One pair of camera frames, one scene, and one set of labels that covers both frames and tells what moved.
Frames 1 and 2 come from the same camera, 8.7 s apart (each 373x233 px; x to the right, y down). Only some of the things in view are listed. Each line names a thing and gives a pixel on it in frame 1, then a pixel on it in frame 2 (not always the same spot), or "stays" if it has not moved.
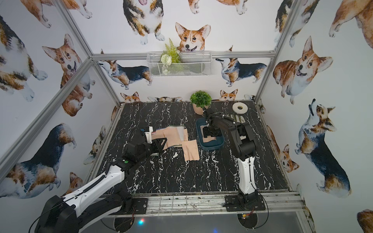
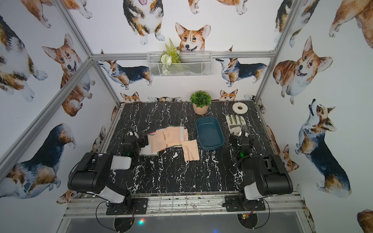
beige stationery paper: x=185 y=135 stays
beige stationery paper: x=191 y=150 stays
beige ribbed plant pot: x=199 y=110 stays
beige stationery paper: x=209 y=138 -> x=162 y=140
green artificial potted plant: x=200 y=99 stays
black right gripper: x=206 y=133 -> x=234 y=139
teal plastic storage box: x=210 y=145 stays
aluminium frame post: x=83 y=43 stays
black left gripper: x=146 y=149 -> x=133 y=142
